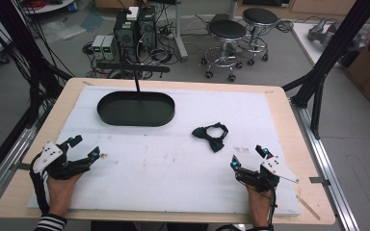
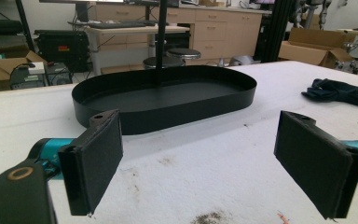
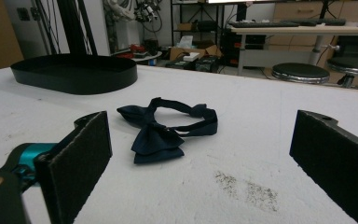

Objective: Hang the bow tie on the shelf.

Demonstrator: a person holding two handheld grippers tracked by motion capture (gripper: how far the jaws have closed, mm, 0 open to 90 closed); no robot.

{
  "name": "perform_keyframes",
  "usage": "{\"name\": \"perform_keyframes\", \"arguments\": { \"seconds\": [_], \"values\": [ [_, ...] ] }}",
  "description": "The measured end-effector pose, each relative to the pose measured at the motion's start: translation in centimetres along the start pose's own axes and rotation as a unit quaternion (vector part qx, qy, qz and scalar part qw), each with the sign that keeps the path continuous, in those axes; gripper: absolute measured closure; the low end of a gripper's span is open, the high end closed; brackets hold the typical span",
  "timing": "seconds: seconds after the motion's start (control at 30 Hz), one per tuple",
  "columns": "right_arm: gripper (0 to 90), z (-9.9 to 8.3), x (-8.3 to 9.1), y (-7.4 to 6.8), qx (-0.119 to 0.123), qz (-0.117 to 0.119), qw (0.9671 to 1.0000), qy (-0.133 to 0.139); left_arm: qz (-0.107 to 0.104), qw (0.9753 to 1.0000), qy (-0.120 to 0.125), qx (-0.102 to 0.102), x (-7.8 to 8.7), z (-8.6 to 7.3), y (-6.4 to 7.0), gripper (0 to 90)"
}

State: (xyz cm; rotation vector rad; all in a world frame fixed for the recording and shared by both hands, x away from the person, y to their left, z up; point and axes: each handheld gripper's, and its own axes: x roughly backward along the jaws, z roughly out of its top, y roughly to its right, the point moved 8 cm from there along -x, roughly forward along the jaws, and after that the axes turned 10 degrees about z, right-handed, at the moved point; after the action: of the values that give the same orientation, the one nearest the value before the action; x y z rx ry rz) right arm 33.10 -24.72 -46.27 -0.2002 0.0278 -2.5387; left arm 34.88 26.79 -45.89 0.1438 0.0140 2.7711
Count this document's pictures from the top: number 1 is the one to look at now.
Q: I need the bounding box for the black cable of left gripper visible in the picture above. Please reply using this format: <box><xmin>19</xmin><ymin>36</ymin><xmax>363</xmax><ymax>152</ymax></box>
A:
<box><xmin>28</xmin><ymin>152</ymin><xmax>51</xmax><ymax>216</ymax></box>

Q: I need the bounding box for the black oval tray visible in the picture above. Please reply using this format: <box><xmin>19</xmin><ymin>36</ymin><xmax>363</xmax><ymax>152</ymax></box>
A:
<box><xmin>96</xmin><ymin>90</ymin><xmax>176</xmax><ymax>128</ymax></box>

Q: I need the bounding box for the black computer tower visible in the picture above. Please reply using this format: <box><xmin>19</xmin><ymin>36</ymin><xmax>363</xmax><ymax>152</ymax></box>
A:
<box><xmin>113</xmin><ymin>10</ymin><xmax>142</xmax><ymax>63</ymax></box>
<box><xmin>137</xmin><ymin>5</ymin><xmax>158</xmax><ymax>54</ymax></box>

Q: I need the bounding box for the grey metal bracket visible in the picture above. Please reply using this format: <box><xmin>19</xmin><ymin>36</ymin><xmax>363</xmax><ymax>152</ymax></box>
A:
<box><xmin>308</xmin><ymin>176</ymin><xmax>331</xmax><ymax>188</ymax></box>
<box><xmin>10</xmin><ymin>162</ymin><xmax>33</xmax><ymax>171</ymax></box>

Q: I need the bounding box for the white foam mat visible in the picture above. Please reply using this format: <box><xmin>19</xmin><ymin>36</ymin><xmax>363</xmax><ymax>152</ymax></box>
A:
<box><xmin>26</xmin><ymin>85</ymin><xmax>302</xmax><ymax>217</ymax></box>

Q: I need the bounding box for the black bow tie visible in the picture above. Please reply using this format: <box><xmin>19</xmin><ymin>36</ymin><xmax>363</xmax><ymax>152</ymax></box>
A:
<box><xmin>191</xmin><ymin>121</ymin><xmax>230</xmax><ymax>154</ymax></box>

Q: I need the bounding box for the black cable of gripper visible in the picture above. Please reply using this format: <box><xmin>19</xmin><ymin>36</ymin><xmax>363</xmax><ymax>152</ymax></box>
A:
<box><xmin>267</xmin><ymin>188</ymin><xmax>278</xmax><ymax>231</ymax></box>
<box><xmin>28</xmin><ymin>152</ymin><xmax>51</xmax><ymax>216</ymax></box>

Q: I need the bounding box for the grey table leg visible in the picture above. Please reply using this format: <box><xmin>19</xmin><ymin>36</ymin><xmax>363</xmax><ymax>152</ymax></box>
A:
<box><xmin>172</xmin><ymin>0</ymin><xmax>190</xmax><ymax>63</ymax></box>

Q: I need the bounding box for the aluminium rail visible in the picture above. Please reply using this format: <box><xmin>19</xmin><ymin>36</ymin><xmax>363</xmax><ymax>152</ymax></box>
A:
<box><xmin>0</xmin><ymin>108</ymin><xmax>52</xmax><ymax>216</ymax></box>
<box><xmin>289</xmin><ymin>98</ymin><xmax>361</xmax><ymax>231</ymax></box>

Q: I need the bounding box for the black metal frame strut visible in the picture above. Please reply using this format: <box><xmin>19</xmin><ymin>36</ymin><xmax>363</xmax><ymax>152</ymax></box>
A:
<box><xmin>281</xmin><ymin>0</ymin><xmax>370</xmax><ymax>141</ymax></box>
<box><xmin>0</xmin><ymin>0</ymin><xmax>75</xmax><ymax>130</ymax></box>

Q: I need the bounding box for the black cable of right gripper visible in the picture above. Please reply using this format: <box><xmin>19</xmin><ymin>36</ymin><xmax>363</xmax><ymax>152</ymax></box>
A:
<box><xmin>267</xmin><ymin>188</ymin><xmax>278</xmax><ymax>231</ymax></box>

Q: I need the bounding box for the black round stool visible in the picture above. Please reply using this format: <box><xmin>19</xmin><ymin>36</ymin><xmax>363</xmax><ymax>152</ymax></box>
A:
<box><xmin>200</xmin><ymin>19</ymin><xmax>249</xmax><ymax>83</ymax></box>
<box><xmin>237</xmin><ymin>7</ymin><xmax>281</xmax><ymax>67</ymax></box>

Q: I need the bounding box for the thin wooden stick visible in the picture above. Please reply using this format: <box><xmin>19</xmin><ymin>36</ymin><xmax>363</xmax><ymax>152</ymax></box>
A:
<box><xmin>296</xmin><ymin>194</ymin><xmax>322</xmax><ymax>221</ymax></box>

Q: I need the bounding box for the black T-shaped stand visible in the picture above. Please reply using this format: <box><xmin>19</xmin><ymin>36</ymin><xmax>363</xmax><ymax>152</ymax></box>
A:
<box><xmin>95</xmin><ymin>61</ymin><xmax>172</xmax><ymax>94</ymax></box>

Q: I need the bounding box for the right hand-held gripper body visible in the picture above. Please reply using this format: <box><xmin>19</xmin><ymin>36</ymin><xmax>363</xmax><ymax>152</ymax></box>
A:
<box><xmin>232</xmin><ymin>155</ymin><xmax>301</xmax><ymax>194</ymax></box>

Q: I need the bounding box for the tangle of black cables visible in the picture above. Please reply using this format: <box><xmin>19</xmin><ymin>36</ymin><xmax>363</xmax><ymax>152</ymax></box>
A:
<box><xmin>82</xmin><ymin>3</ymin><xmax>200</xmax><ymax>80</ymax></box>

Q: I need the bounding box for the person's right hand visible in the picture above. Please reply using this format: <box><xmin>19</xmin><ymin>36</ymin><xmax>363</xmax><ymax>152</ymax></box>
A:
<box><xmin>246</xmin><ymin>185</ymin><xmax>274</xmax><ymax>228</ymax></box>

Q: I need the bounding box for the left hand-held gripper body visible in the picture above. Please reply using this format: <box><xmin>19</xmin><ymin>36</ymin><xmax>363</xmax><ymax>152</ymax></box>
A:
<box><xmin>32</xmin><ymin>141</ymin><xmax>93</xmax><ymax>181</ymax></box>

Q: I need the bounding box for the person's left hand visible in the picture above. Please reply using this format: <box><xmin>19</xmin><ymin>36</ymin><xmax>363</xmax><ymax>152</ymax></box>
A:
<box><xmin>46</xmin><ymin>172</ymin><xmax>85</xmax><ymax>218</ymax></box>

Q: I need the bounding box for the grey power supply unit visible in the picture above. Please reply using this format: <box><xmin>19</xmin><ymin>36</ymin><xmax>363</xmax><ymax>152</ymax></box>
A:
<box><xmin>102</xmin><ymin>34</ymin><xmax>119</xmax><ymax>61</ymax></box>
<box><xmin>91</xmin><ymin>34</ymin><xmax>106</xmax><ymax>61</ymax></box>

